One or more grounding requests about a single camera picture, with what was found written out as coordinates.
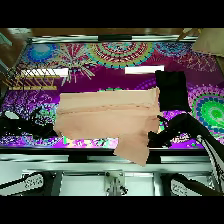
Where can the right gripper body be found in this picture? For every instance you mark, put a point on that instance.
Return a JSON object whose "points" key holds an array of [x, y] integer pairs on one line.
{"points": [[156, 139]]}

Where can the peach shirt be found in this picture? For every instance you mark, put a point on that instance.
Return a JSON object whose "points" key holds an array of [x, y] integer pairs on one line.
{"points": [[106, 113]]}

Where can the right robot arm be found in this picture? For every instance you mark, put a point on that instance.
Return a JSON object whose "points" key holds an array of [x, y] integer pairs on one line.
{"points": [[196, 128]]}

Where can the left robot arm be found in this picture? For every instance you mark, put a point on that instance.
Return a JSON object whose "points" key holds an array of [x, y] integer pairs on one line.
{"points": [[20, 125]]}

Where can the black garment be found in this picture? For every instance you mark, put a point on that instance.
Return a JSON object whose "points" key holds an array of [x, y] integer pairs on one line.
{"points": [[172, 90]]}

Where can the silver frame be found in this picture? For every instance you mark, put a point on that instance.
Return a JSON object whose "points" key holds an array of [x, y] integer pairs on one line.
{"points": [[100, 166]]}

